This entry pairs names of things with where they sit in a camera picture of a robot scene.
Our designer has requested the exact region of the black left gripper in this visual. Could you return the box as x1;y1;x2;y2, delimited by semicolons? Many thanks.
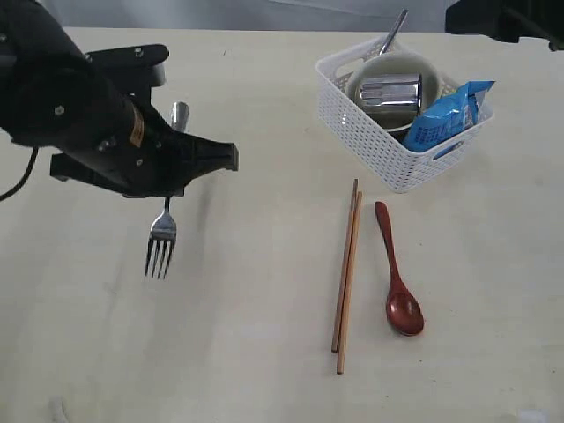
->
48;100;239;198

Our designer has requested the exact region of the short metal spoon handle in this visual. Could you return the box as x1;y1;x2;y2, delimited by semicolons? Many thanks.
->
145;101;189;278

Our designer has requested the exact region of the pale green ceramic bowl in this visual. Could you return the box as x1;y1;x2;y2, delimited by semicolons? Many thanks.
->
345;51;442;132

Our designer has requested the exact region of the light wooden chopstick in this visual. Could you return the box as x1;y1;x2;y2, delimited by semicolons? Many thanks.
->
337;191;363;375

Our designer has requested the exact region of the dark wooden chopstick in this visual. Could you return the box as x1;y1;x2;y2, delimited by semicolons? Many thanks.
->
331;179;358;353

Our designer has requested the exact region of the shiny stainless steel cup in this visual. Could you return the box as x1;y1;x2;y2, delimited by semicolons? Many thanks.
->
354;73;422;113

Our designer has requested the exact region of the reddish brown wooden spoon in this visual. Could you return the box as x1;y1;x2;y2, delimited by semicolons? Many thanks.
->
375;201;425;337

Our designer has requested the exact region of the blue snack packet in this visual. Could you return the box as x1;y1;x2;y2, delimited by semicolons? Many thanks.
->
403;80;495;152

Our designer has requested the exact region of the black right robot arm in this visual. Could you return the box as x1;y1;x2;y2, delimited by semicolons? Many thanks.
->
444;0;563;51

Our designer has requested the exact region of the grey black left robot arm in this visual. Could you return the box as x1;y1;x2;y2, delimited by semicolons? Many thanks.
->
1;1;239;198

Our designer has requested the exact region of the white woven plastic basket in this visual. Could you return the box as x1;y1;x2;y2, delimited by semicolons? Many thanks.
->
315;35;494;193

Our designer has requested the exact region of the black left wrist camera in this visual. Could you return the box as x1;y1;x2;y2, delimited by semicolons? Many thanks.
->
85;44;169;103

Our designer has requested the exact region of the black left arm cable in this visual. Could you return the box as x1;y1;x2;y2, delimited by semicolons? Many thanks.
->
0;147;41;203

